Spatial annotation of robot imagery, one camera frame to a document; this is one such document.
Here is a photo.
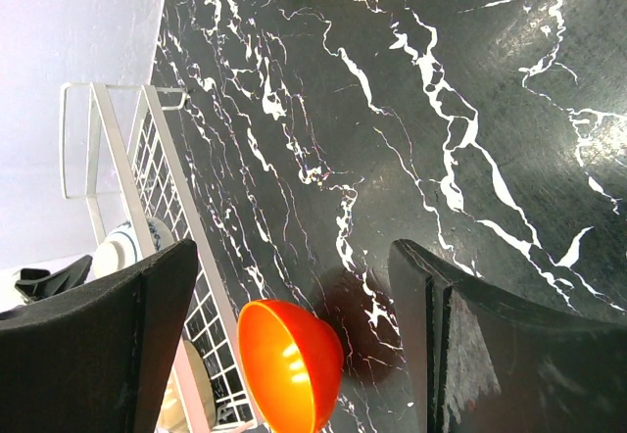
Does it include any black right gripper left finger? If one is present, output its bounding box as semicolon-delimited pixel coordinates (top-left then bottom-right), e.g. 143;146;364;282
1;239;198;432

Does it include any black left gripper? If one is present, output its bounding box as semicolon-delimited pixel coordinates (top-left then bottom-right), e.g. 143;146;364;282
14;255;93;303

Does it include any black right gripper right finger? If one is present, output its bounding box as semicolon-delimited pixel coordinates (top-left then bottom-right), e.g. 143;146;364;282
388;239;626;432

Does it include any blue floral porcelain bowl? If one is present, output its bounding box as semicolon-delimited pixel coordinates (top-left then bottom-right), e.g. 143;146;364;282
92;217;175;278

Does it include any black bowl with beige outside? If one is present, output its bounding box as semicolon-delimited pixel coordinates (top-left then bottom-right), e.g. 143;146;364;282
157;339;217;432

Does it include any red bowl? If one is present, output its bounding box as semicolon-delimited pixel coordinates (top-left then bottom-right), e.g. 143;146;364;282
237;299;344;432

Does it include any white wire dish rack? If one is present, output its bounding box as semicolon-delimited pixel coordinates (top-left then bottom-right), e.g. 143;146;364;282
59;82;263;432

